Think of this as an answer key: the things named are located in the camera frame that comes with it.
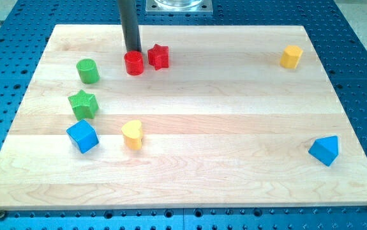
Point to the red star block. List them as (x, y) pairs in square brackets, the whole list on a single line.
[(158, 56)]

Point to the green star block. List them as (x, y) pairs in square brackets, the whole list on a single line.
[(84, 105)]

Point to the yellow hexagon block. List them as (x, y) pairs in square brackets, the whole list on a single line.
[(291, 56)]

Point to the light wooden board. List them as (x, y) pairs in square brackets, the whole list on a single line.
[(225, 125)]

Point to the yellow heart block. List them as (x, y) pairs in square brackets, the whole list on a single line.
[(133, 133)]

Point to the red cylinder block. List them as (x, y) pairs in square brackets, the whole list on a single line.
[(134, 62)]

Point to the blue cube block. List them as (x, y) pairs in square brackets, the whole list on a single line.
[(83, 136)]

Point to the green cylinder block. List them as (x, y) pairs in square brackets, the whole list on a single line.
[(88, 71)]

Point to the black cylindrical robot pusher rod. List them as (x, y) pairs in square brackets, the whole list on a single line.
[(130, 24)]

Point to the blue triangular prism block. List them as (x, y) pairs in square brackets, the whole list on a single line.
[(325, 149)]

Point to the left board clamp screw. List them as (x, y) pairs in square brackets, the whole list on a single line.
[(2, 214)]

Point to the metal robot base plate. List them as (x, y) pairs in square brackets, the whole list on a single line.
[(179, 6)]

